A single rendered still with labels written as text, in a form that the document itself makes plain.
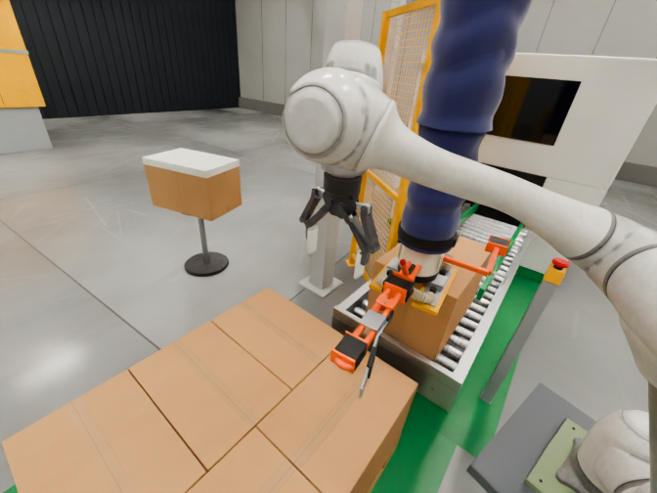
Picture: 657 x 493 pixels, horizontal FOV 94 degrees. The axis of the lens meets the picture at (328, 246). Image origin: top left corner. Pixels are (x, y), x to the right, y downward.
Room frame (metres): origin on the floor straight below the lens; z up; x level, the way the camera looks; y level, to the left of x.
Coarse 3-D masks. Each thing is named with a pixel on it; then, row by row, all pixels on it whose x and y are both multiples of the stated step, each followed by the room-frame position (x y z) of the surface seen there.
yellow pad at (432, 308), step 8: (440, 272) 1.13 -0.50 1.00; (448, 272) 1.16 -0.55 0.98; (456, 272) 1.17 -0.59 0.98; (448, 280) 1.10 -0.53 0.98; (424, 288) 1.04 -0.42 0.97; (432, 288) 1.01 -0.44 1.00; (448, 288) 1.06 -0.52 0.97; (440, 296) 0.99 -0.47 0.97; (416, 304) 0.94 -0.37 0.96; (424, 304) 0.94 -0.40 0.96; (432, 304) 0.94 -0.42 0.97; (440, 304) 0.95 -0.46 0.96; (432, 312) 0.91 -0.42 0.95
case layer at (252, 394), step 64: (256, 320) 1.20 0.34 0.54; (128, 384) 0.77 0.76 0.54; (192, 384) 0.79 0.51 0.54; (256, 384) 0.82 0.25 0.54; (320, 384) 0.85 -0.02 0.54; (384, 384) 0.88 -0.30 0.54; (64, 448) 0.52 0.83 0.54; (128, 448) 0.54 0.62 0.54; (192, 448) 0.55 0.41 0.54; (256, 448) 0.57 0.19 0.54; (320, 448) 0.59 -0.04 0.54; (384, 448) 0.70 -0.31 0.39
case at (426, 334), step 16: (464, 240) 1.56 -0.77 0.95; (384, 256) 1.30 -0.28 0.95; (464, 256) 1.37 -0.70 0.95; (480, 256) 1.39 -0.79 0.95; (464, 272) 1.22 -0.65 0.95; (416, 288) 1.12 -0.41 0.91; (464, 288) 1.10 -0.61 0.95; (368, 304) 1.25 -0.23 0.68; (400, 304) 1.15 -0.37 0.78; (448, 304) 1.03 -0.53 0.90; (464, 304) 1.26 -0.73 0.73; (400, 320) 1.14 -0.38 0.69; (416, 320) 1.09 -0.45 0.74; (432, 320) 1.05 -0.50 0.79; (448, 320) 1.02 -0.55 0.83; (400, 336) 1.12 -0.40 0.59; (416, 336) 1.08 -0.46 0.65; (432, 336) 1.04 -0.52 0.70; (448, 336) 1.14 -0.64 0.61; (432, 352) 1.02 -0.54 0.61
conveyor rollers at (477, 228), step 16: (464, 224) 2.69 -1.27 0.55; (480, 224) 2.76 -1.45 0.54; (496, 224) 2.77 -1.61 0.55; (480, 240) 2.41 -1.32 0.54; (512, 256) 2.17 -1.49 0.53; (496, 288) 1.74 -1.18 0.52; (480, 304) 1.54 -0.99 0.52; (464, 320) 1.35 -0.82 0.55; (480, 320) 1.37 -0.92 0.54; (464, 336) 1.24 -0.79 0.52; (448, 352) 1.11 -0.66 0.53; (448, 368) 1.02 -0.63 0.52
